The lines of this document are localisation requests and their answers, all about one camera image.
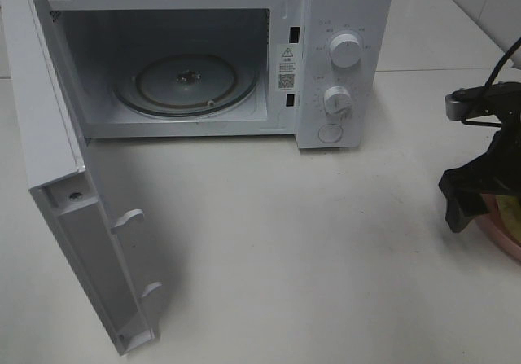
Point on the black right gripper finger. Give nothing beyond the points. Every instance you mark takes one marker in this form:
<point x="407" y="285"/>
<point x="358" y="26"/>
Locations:
<point x="462" y="207"/>

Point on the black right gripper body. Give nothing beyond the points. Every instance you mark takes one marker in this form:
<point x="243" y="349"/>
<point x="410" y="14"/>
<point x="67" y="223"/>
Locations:
<point x="495" y="172"/>

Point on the pink round plate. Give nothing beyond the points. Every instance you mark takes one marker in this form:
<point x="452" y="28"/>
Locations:
<point x="492" y="225"/>

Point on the round door release button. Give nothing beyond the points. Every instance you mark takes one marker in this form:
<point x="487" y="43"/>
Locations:
<point x="330" y="133"/>

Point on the white microwave door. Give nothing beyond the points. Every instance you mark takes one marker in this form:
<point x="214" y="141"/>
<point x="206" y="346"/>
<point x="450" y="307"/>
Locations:
<point x="60" y="174"/>

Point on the white bread sandwich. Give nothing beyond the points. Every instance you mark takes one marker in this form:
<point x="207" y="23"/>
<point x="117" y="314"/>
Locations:
<point x="509" y="209"/>

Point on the white lower microwave knob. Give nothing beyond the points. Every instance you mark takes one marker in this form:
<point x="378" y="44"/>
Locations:
<point x="337" y="100"/>

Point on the white microwave knob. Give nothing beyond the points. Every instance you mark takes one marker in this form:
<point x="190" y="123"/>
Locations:
<point x="345" y="49"/>
<point x="337" y="100"/>

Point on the white upper microwave knob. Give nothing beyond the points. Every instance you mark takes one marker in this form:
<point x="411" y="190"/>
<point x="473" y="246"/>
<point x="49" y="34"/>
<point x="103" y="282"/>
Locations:
<point x="345" y="49"/>

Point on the white microwave oven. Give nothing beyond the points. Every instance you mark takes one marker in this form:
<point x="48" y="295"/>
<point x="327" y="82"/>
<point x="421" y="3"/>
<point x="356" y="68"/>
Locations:
<point x="287" y="39"/>

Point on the glass microwave turntable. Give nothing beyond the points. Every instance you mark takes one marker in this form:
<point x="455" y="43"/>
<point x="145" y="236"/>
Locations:
<point x="188" y="85"/>

